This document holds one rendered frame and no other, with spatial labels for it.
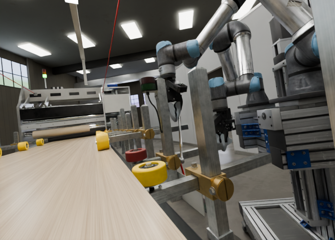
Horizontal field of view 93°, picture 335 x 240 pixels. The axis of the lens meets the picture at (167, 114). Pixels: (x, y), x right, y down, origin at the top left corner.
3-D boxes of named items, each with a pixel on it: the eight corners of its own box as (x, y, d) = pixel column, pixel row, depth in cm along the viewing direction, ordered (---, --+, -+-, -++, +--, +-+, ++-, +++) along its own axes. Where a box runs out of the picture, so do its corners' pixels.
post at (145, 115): (157, 192, 87) (146, 104, 88) (159, 194, 84) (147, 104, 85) (151, 194, 85) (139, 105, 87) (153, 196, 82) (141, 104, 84)
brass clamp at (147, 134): (148, 136, 95) (147, 128, 95) (156, 138, 82) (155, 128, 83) (138, 138, 92) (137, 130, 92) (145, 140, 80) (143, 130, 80)
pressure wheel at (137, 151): (146, 173, 66) (142, 146, 67) (152, 179, 59) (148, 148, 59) (126, 179, 63) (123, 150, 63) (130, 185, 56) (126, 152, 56)
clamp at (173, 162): (167, 161, 71) (165, 150, 72) (181, 168, 59) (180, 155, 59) (155, 164, 69) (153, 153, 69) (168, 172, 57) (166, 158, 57)
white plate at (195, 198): (170, 187, 72) (167, 165, 72) (206, 216, 48) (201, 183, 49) (169, 187, 72) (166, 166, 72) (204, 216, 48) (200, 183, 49)
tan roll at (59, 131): (119, 127, 313) (118, 120, 313) (120, 127, 301) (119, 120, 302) (26, 140, 253) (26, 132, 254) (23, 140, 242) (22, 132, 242)
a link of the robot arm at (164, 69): (177, 64, 72) (160, 63, 69) (179, 74, 72) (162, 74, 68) (170, 69, 79) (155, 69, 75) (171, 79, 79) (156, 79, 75)
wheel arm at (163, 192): (263, 163, 56) (261, 150, 56) (273, 165, 53) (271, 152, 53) (143, 205, 38) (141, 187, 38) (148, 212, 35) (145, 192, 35)
